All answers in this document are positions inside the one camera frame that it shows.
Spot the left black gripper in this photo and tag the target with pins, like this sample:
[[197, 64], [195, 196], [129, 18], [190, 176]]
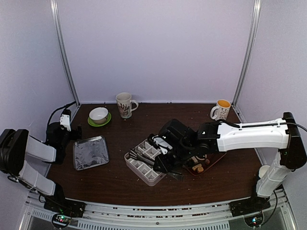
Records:
[[75, 136]]

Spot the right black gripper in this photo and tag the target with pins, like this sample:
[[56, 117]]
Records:
[[165, 166]]

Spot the bunny print tin lid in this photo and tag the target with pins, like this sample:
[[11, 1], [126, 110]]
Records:
[[90, 152]]

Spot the white divided tin box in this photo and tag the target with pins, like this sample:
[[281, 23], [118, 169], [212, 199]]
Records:
[[143, 170]]

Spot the metal tongs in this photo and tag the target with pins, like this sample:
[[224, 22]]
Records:
[[150, 163]]

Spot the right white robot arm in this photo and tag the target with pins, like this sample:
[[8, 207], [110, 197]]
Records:
[[222, 136]]

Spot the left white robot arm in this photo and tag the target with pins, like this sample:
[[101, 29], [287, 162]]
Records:
[[17, 145]]

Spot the red chocolate tray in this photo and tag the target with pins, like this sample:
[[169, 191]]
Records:
[[197, 165]]

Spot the green saucer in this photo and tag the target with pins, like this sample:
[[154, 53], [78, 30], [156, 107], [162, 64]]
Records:
[[101, 122]]

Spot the white bowl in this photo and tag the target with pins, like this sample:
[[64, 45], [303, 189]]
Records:
[[98, 113]]

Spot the tall coral print mug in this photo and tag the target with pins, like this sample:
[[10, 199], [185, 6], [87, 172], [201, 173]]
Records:
[[126, 105]]

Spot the yellow interior mug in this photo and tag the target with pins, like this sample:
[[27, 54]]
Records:
[[221, 110]]

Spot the white bowl off table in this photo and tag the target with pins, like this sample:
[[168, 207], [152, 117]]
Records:
[[263, 171]]

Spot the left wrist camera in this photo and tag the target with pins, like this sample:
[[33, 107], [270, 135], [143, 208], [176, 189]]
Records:
[[65, 119]]

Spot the front metal rail base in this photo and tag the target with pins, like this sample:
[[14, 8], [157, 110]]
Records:
[[211, 216]]

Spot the right aluminium frame post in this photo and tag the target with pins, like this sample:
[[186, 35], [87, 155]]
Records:
[[248, 53]]

